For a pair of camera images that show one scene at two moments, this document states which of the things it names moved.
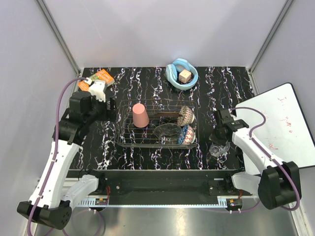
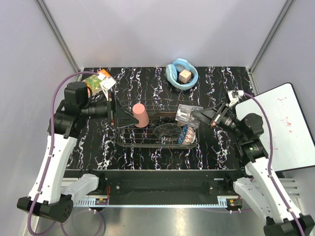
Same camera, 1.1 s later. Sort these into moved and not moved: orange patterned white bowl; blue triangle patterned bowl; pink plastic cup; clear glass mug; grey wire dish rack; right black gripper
Moved: clear glass mug; right black gripper
Not moved: pink plastic cup; grey wire dish rack; orange patterned white bowl; blue triangle patterned bowl
